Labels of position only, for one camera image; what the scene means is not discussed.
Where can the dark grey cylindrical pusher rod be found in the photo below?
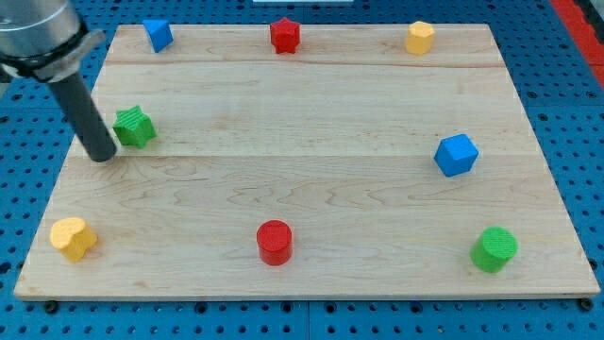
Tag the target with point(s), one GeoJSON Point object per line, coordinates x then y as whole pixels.
{"type": "Point", "coordinates": [75, 100]}

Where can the red cylinder block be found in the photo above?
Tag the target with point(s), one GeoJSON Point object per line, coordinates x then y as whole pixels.
{"type": "Point", "coordinates": [275, 242]}

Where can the green cylinder block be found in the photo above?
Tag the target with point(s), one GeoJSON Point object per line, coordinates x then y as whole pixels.
{"type": "Point", "coordinates": [493, 249]}

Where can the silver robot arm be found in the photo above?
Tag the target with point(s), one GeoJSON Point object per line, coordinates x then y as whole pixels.
{"type": "Point", "coordinates": [47, 40]}

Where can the light wooden board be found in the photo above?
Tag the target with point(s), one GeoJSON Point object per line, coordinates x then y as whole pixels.
{"type": "Point", "coordinates": [338, 141]}

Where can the yellow heart block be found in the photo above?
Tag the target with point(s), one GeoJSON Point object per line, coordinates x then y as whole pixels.
{"type": "Point", "coordinates": [72, 237]}

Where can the blue cube block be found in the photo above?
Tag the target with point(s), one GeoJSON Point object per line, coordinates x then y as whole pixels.
{"type": "Point", "coordinates": [456, 155]}

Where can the green star block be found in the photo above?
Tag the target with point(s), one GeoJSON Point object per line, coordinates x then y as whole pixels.
{"type": "Point", "coordinates": [133, 128]}

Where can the blue triangle block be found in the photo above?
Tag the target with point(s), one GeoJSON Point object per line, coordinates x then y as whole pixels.
{"type": "Point", "coordinates": [159, 33]}

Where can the yellow hexagon block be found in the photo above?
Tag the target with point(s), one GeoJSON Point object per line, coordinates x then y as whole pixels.
{"type": "Point", "coordinates": [419, 38]}

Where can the red star block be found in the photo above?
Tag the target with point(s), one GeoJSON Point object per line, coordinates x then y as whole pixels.
{"type": "Point", "coordinates": [285, 35]}

